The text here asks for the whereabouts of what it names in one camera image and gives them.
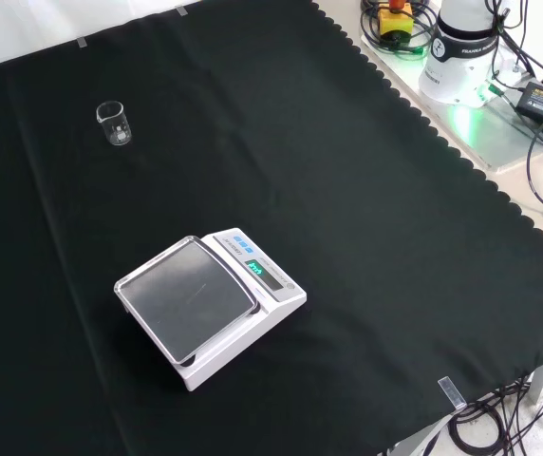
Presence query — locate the small clear glass beaker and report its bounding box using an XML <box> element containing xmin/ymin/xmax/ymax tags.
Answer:
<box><xmin>95</xmin><ymin>100</ymin><xmax>133</xmax><ymax>147</ymax></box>

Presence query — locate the black cloth with scalloped edge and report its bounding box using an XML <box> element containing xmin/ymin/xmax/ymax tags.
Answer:
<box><xmin>0</xmin><ymin>0</ymin><xmax>543</xmax><ymax>456</ymax></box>

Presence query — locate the white electronic balance, steel pan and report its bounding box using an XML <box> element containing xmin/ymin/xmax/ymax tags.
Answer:
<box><xmin>113</xmin><ymin>227</ymin><xmax>309</xmax><ymax>392</ymax></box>

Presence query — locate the yellow stop button box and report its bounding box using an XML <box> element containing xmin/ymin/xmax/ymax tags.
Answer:
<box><xmin>377</xmin><ymin>0</ymin><xmax>415</xmax><ymax>40</ymax></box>

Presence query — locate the clear tape strip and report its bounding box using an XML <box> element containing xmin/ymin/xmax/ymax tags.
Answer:
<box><xmin>437</xmin><ymin>376</ymin><xmax>468</xmax><ymax>412</ymax></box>

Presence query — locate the green cable with plug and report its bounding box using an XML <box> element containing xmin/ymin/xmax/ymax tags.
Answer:
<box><xmin>359</xmin><ymin>28</ymin><xmax>433</xmax><ymax>61</ymax></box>

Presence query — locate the black cable bundle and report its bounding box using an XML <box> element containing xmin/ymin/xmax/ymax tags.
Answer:
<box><xmin>446</xmin><ymin>373</ymin><xmax>543</xmax><ymax>455</ymax></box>

